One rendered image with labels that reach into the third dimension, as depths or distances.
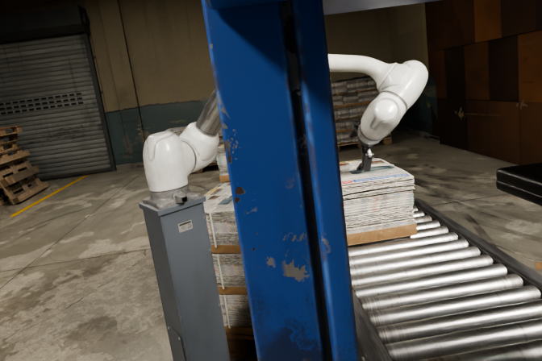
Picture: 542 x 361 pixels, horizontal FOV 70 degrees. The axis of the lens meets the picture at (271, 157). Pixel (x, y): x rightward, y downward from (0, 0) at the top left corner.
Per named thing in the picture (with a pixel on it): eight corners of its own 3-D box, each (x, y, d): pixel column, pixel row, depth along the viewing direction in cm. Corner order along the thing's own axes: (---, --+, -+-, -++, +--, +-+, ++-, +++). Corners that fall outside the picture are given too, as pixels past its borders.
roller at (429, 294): (355, 312, 109) (353, 296, 108) (516, 285, 111) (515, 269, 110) (360, 322, 104) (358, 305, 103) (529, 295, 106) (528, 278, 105)
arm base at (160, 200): (163, 211, 143) (160, 197, 142) (141, 202, 161) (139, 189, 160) (206, 197, 154) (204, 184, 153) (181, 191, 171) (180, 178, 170)
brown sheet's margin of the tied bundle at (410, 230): (329, 231, 154) (327, 221, 154) (400, 220, 156) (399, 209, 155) (339, 246, 139) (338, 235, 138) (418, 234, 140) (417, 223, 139)
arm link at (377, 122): (378, 148, 127) (401, 119, 130) (393, 131, 112) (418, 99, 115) (351, 129, 129) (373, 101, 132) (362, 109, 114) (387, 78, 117)
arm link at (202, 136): (158, 159, 170) (187, 150, 190) (185, 183, 167) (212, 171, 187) (244, -3, 139) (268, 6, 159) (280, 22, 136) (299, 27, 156)
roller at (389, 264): (338, 279, 128) (336, 264, 127) (476, 257, 130) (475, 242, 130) (342, 286, 123) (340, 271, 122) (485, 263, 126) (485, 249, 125)
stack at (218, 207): (202, 355, 215) (175, 212, 200) (264, 259, 324) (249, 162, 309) (268, 361, 203) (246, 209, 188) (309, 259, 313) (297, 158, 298)
